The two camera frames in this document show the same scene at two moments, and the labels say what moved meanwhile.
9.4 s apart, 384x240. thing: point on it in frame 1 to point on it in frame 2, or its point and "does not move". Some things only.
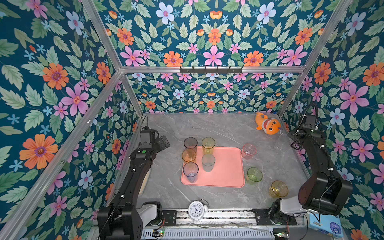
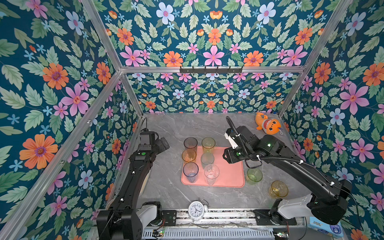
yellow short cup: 278,189 does not move
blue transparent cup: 190,170 does not move
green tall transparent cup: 208,143 does not move
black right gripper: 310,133 to 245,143
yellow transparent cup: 189,155 does not move
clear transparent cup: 282,140 to 211,172
